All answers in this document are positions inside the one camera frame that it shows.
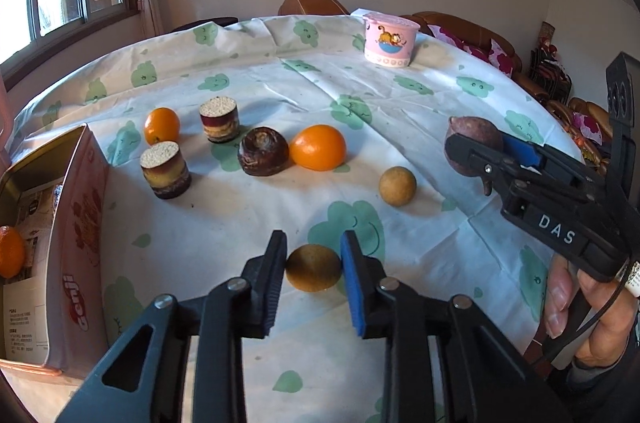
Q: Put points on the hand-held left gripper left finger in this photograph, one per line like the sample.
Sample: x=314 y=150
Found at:
x=270 y=273

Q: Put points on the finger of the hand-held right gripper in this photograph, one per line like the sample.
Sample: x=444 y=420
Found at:
x=475 y=155
x=522 y=152

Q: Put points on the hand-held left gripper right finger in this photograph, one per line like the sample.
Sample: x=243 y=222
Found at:
x=352 y=283

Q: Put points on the purple passion fruit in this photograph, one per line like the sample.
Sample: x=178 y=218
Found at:
x=472 y=130

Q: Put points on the tan longan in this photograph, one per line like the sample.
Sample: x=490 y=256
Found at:
x=397 y=186
x=313 y=268

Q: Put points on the dark brown water chestnut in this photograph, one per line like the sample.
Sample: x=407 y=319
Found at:
x=263 y=151

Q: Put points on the large orange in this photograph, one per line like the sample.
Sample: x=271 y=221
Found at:
x=318 y=147

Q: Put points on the pink tin box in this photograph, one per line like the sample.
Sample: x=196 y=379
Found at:
x=75 y=253

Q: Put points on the person's right hand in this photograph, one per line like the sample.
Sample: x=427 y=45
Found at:
x=607 y=323

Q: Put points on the dark wooden chairs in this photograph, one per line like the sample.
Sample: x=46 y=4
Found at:
x=550 y=68

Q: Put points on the floral cushions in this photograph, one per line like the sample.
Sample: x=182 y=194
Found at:
x=500 y=55

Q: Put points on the brown leather sofa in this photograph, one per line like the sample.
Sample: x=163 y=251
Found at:
x=475 y=30

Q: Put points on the pink cartoon cup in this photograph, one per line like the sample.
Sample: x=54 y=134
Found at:
x=390 y=39

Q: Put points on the layered cake cylinder front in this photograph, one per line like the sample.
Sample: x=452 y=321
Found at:
x=165 y=173

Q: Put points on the layered cake cylinder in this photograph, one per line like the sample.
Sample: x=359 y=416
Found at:
x=219 y=120
x=165 y=173

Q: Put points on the layered cake cylinder back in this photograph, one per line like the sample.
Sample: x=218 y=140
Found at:
x=219 y=120

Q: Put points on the small orange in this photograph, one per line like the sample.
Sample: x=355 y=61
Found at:
x=161 y=126

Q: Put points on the brown leather chair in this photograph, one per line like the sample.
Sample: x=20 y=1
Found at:
x=312 y=4

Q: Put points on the dark round stool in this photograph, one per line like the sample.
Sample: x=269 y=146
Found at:
x=207 y=24

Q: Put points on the mandarin orange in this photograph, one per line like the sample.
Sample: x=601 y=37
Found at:
x=10 y=253

